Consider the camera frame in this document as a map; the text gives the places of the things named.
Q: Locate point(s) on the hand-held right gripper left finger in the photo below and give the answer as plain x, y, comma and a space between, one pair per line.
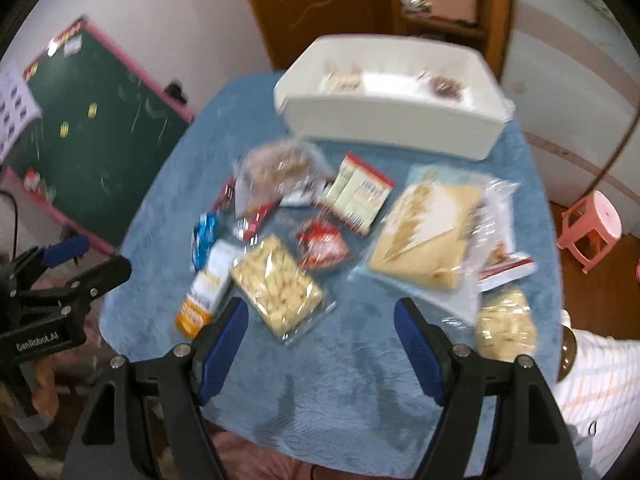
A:
227, 345

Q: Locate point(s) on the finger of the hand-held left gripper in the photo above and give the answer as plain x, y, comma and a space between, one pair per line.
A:
65, 249
102, 272

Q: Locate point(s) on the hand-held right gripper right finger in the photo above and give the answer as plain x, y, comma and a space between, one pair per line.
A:
415, 345

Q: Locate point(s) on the orange white snack packet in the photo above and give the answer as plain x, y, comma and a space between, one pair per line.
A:
207, 285

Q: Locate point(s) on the clear bag of peanuts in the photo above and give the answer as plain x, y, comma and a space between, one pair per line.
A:
275, 285

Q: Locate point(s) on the clear bag of pale puffs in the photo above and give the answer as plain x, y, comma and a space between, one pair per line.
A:
505, 327

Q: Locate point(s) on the large clear bag of pastry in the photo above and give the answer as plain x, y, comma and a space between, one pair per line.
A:
425, 240

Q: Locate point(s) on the blue white snack packet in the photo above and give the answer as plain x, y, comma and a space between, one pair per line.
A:
205, 237

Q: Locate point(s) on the white packet with red stripe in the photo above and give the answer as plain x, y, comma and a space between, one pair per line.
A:
505, 267

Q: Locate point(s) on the red clear packet of dates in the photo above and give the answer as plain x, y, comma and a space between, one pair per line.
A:
225, 196

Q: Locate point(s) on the cream packet with red edge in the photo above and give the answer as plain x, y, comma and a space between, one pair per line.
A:
355, 195

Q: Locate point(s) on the clear bag of brown nuts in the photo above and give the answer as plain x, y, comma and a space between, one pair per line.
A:
280, 162

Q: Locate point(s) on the white plastic bin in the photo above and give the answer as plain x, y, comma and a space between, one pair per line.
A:
390, 125

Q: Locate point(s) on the blue embossed table cloth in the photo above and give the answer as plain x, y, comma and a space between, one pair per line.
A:
325, 385

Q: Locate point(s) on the red label clear packet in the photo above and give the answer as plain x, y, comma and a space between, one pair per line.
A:
322, 245

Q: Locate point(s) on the white striped clothing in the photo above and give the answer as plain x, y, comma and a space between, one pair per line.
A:
600, 385

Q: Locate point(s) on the pink plastic stool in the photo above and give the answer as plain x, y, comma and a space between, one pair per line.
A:
595, 215

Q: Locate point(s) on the small dark red snack packet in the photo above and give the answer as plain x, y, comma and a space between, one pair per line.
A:
445, 85

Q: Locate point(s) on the small cream snack packet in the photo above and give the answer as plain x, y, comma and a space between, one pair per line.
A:
342, 81

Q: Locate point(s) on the white pink refrigerator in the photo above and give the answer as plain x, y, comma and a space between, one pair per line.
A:
565, 60

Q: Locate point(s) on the wooden door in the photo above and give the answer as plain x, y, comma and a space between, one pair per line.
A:
310, 5

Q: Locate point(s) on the pink box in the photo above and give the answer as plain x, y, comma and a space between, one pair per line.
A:
452, 0

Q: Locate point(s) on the green chalkboard with pink frame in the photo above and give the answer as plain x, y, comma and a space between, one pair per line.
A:
100, 150

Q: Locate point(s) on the white wall chart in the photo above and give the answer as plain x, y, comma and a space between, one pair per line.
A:
10, 102

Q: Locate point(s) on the black wall plug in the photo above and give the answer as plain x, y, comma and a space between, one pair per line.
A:
176, 91

